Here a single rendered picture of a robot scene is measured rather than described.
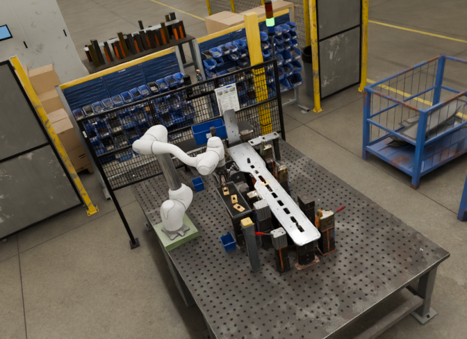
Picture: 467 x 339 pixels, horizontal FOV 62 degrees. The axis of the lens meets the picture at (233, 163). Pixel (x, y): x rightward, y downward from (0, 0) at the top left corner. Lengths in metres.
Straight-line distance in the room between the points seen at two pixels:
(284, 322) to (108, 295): 2.01
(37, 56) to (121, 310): 6.51
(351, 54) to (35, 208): 4.73
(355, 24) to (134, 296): 4.59
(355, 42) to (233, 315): 4.57
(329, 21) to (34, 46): 6.01
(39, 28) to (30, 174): 4.90
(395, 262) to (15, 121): 3.72
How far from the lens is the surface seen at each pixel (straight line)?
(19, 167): 4.78
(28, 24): 9.20
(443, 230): 4.22
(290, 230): 2.71
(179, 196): 3.20
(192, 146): 3.71
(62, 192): 5.00
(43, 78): 7.20
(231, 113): 3.56
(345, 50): 6.15
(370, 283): 2.82
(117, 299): 4.04
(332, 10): 5.79
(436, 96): 5.54
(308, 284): 2.80
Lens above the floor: 2.93
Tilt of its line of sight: 35 degrees down
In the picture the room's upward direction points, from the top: 12 degrees counter-clockwise
